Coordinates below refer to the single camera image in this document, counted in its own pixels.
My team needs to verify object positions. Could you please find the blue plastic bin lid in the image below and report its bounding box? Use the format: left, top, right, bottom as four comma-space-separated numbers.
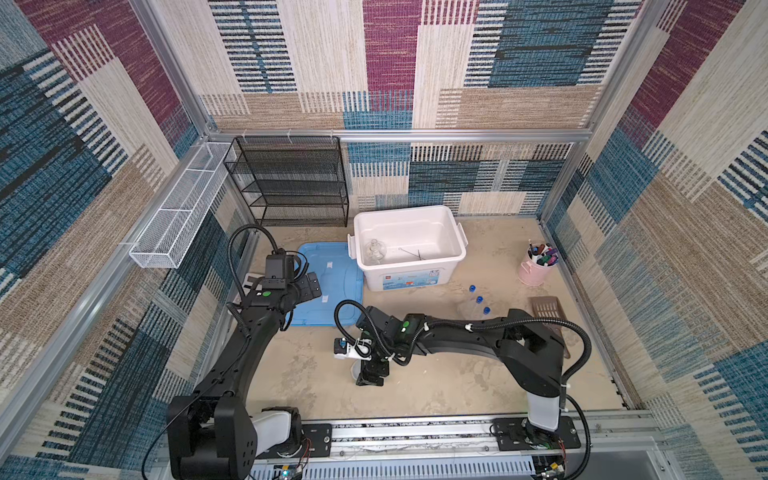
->
293, 242, 364, 327

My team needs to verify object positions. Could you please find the white plastic storage bin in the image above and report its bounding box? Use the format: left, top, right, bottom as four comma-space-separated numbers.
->
347, 206, 469, 292

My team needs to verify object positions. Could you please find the clear glass flask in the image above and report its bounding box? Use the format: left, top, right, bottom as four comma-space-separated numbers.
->
364, 239, 387, 265

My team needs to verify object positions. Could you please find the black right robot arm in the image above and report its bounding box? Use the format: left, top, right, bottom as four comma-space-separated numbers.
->
334, 307, 592, 448

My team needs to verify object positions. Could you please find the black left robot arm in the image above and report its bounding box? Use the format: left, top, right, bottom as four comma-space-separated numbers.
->
166, 249, 321, 479

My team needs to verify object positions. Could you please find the pink calculator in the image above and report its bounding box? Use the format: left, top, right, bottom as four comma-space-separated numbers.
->
243, 272, 263, 290

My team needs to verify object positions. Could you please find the brown plastic scoop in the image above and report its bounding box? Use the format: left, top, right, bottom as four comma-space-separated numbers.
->
528, 296, 567, 327

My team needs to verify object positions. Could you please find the pink metal pen bucket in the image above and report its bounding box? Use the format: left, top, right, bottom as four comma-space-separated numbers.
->
518, 242, 560, 287

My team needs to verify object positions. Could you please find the black wire shelf rack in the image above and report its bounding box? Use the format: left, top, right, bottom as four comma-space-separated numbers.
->
224, 136, 349, 227

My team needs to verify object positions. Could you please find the white mesh wall basket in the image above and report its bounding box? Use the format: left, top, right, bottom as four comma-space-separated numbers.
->
129, 142, 230, 269

